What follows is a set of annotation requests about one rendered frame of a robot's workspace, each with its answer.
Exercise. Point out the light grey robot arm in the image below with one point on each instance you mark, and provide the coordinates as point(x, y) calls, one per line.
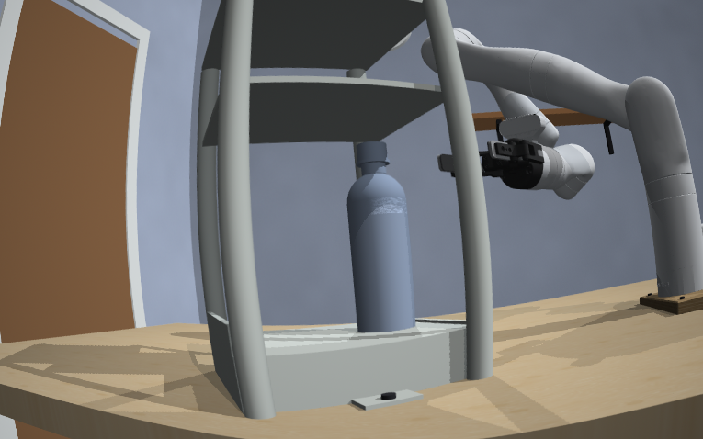
point(648, 110)

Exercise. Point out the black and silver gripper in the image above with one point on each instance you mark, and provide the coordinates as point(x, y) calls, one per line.
point(528, 172)

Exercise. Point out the blue-grey bottle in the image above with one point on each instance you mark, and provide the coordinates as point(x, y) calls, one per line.
point(380, 245)

